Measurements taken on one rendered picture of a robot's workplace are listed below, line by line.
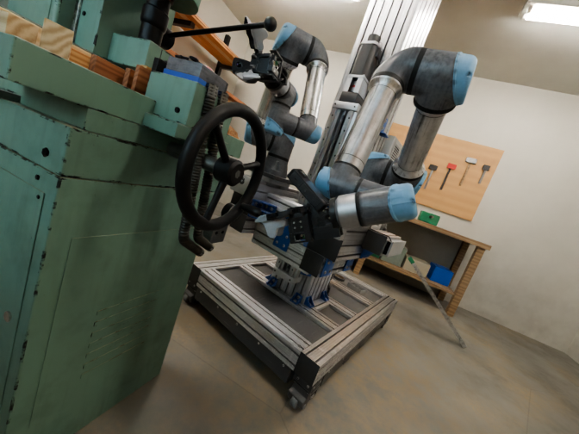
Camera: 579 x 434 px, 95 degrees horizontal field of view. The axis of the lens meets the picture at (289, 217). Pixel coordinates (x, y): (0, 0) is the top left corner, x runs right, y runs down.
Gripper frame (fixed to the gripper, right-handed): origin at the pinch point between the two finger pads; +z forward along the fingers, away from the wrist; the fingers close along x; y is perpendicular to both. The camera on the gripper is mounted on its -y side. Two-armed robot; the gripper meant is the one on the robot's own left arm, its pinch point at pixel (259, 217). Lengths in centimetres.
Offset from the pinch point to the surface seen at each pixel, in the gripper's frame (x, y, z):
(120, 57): -11, -46, 25
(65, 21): -16, -56, 35
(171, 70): -13.5, -34.3, 7.2
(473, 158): 333, -27, -118
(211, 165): -9.7, -13.2, 4.2
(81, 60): -21, -39, 23
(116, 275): -16.7, 7.6, 32.4
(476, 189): 331, 11, -115
